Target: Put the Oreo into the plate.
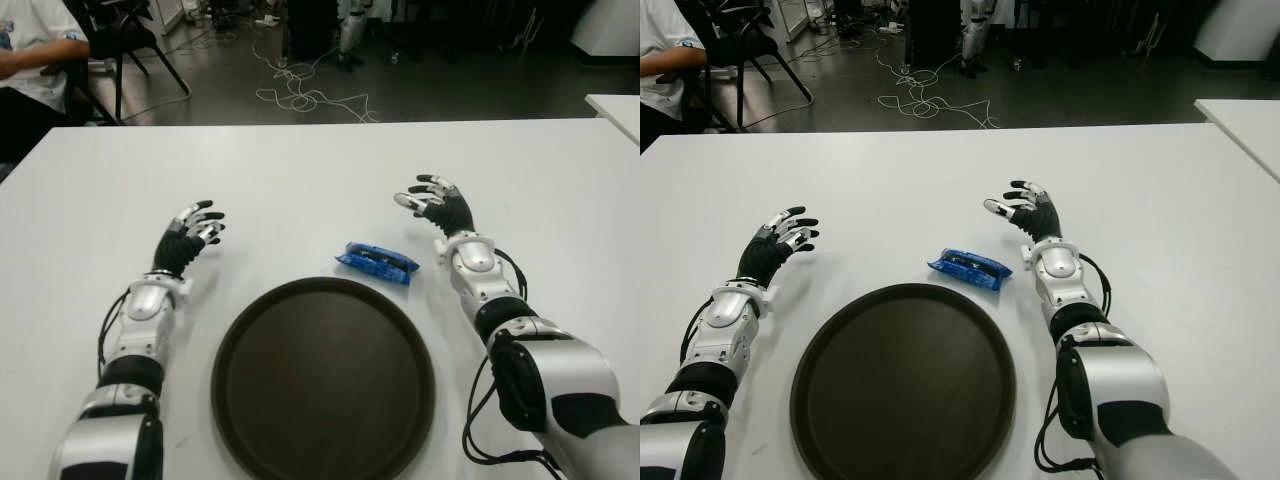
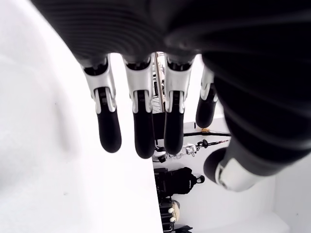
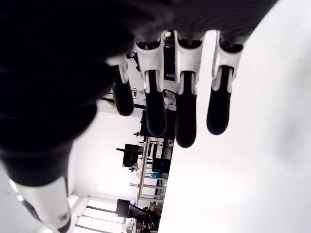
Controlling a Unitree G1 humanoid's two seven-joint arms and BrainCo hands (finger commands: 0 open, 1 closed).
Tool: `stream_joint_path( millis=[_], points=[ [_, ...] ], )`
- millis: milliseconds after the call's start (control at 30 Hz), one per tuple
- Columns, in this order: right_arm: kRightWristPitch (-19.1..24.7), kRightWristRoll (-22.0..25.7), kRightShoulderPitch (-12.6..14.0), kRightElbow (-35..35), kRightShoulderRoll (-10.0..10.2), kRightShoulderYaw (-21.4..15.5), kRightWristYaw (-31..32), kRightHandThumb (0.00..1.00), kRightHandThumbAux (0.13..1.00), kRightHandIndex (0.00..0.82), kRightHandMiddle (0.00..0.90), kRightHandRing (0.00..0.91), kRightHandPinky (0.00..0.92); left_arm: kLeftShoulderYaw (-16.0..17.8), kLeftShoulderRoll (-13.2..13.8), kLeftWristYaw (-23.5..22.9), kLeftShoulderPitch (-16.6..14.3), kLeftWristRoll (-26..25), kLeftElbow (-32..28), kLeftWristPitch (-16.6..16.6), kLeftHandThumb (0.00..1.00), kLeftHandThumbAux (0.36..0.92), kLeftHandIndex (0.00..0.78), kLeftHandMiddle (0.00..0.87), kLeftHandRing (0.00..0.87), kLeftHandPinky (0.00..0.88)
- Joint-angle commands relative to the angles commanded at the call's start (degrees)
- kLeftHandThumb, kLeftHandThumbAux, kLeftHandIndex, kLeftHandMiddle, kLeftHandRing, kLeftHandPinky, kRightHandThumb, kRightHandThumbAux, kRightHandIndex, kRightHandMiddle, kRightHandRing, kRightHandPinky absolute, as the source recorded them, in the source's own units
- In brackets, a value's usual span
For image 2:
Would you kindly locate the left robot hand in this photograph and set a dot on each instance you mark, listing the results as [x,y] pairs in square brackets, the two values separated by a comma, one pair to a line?
[218,36]

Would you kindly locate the black equipment cases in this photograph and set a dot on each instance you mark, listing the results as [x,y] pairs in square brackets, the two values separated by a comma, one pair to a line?
[161,194]

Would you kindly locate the black backpack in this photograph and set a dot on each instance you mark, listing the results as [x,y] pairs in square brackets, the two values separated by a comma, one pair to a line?
[181,180]

